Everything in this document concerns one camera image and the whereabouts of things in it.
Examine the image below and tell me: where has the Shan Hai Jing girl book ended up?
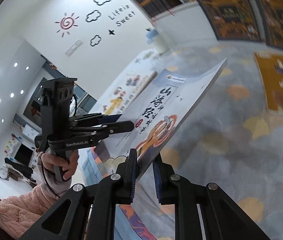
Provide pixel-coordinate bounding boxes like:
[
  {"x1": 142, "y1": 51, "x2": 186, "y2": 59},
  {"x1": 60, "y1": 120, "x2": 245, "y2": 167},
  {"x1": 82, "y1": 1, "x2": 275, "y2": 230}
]
[{"x1": 81, "y1": 148, "x2": 175, "y2": 239}]

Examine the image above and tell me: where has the Shan Hai Jing orange book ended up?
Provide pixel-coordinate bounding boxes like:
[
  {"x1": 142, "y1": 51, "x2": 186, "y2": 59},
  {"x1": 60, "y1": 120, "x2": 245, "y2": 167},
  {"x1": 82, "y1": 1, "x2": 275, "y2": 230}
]
[{"x1": 94, "y1": 59, "x2": 227, "y2": 178}]

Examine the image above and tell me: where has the person's left hand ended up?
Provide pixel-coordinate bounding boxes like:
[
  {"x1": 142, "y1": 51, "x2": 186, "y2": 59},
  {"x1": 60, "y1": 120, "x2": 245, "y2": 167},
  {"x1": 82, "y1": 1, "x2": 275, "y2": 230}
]
[{"x1": 41, "y1": 150, "x2": 79, "y2": 181}]

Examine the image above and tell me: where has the white illustrated stacked book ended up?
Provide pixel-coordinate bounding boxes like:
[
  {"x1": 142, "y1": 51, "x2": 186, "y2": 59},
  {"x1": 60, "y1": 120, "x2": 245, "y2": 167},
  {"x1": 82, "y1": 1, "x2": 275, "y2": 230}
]
[{"x1": 90, "y1": 48, "x2": 160, "y2": 115}]

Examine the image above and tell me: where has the black monitor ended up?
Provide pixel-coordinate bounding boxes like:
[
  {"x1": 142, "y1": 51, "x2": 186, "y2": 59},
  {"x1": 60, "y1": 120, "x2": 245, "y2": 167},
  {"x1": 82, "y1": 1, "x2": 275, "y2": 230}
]
[{"x1": 14, "y1": 144, "x2": 33, "y2": 166}]

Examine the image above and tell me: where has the pink quilted left sleeve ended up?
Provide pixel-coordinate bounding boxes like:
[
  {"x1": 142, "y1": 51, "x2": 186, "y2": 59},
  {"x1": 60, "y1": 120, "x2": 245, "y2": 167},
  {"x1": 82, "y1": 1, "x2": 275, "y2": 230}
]
[{"x1": 0, "y1": 151, "x2": 71, "y2": 239}]

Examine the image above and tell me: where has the white cup with blue figure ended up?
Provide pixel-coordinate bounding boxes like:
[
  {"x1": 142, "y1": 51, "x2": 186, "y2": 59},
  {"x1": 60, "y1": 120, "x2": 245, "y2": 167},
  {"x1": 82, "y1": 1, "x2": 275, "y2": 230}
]
[{"x1": 146, "y1": 28, "x2": 169, "y2": 54}]

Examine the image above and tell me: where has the brown hedgehog cover book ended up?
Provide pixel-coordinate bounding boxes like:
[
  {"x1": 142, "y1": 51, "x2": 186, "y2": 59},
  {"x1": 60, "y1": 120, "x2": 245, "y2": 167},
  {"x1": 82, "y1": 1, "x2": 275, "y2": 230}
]
[{"x1": 254, "y1": 52, "x2": 283, "y2": 113}]

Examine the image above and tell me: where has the dark encyclopedia book left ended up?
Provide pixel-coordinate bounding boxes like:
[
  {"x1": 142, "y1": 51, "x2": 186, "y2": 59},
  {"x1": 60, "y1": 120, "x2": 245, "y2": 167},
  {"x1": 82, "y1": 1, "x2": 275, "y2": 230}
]
[{"x1": 196, "y1": 0, "x2": 261, "y2": 42}]

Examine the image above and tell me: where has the wall light switch panel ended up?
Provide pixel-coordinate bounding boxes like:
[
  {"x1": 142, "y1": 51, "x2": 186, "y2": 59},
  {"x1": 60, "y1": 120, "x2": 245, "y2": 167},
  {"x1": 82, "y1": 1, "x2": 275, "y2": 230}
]
[{"x1": 65, "y1": 40, "x2": 83, "y2": 57}]

